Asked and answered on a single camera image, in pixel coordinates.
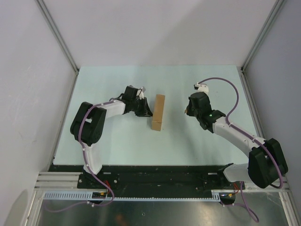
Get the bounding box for right aluminium frame post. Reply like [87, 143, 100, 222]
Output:
[240, 0, 287, 72]

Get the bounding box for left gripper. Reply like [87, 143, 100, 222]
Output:
[131, 97, 153, 117]

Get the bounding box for grey slotted cable duct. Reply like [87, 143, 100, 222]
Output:
[44, 191, 221, 202]

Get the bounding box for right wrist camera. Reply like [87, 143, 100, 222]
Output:
[194, 83, 209, 95]

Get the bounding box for aluminium frame post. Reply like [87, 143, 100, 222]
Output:
[35, 0, 79, 74]
[240, 0, 287, 72]

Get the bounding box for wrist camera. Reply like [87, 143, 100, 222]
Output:
[136, 87, 146, 99]
[194, 83, 209, 95]

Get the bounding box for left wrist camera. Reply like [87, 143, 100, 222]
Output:
[136, 87, 146, 99]

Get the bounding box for left aluminium frame post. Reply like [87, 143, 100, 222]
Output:
[35, 0, 79, 74]

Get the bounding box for brown cardboard express box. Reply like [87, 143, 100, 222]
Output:
[151, 94, 165, 131]

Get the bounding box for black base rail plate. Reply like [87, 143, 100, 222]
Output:
[49, 165, 239, 198]

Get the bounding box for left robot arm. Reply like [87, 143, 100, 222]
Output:
[70, 85, 153, 188]

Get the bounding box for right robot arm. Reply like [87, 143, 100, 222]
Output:
[185, 92, 288, 189]

